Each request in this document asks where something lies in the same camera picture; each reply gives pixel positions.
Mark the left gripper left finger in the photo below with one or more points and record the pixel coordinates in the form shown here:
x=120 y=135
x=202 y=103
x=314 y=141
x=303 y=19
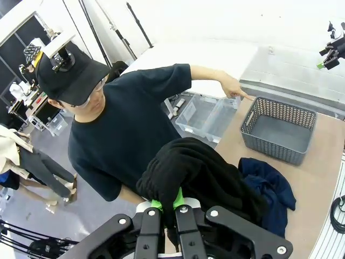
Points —
x=149 y=232

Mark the clear safety glasses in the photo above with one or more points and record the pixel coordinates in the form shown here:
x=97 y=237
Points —
x=100 y=83

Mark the black camera tripod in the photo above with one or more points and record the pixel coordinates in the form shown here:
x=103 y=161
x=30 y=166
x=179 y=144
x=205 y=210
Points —
x=5 y=229

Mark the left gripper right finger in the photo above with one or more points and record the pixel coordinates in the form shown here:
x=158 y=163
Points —
x=186 y=232

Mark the person's right forearm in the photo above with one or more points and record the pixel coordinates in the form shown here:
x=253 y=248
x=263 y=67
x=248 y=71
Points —
x=132 y=195

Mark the grey plastic woven basket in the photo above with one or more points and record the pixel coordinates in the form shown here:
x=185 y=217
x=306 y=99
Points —
x=280 y=135

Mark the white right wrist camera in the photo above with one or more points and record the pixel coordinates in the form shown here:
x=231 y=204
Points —
x=335 y=32

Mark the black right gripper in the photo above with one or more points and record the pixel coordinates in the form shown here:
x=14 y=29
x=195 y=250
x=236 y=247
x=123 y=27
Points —
x=340 y=50

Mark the mannequin in yellow hoodie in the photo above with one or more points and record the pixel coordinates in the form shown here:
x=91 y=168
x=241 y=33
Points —
x=38 y=58

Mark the black tripod poles with clamp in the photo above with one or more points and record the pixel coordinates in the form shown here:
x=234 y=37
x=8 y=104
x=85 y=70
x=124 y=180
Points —
x=93 y=27

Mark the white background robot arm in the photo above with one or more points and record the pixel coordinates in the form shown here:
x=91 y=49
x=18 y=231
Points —
x=17 y=90

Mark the clear plastic storage bin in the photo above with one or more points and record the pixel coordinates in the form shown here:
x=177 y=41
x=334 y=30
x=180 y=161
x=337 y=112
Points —
x=196 y=116
x=223 y=118
x=58 y=125

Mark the black ribbed garment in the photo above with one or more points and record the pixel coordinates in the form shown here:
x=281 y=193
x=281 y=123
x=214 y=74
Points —
x=194 y=167

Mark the black white patterned bucket hat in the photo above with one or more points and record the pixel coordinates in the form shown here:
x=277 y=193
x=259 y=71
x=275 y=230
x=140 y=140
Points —
x=32 y=52

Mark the background work desk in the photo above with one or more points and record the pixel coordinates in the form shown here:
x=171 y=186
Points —
x=32 y=108

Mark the white head-mounted camera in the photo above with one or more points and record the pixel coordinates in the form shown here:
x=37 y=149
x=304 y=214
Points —
x=58 y=47

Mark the person's left hand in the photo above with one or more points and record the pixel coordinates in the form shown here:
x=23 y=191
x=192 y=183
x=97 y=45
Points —
x=235 y=89

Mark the navy blue garment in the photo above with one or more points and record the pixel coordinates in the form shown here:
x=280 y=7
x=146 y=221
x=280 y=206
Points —
x=275 y=189

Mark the black baseball cap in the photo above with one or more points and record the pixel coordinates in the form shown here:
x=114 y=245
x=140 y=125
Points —
x=72 y=78

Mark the black light stand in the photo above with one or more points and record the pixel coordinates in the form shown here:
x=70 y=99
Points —
x=140 y=25

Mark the person's left forearm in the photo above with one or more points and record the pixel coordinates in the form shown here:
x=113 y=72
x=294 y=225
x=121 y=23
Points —
x=213 y=76

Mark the black bag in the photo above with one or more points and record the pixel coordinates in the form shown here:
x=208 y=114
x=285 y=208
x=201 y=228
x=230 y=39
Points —
x=45 y=248

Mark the mannequin in beige jacket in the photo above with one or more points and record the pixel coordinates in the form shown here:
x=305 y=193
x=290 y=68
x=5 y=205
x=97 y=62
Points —
x=10 y=145

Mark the person in black T-shirt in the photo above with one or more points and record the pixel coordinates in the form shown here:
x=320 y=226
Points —
x=121 y=121

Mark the mannequin in blue shirt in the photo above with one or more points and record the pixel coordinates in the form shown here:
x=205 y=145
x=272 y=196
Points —
x=35 y=189

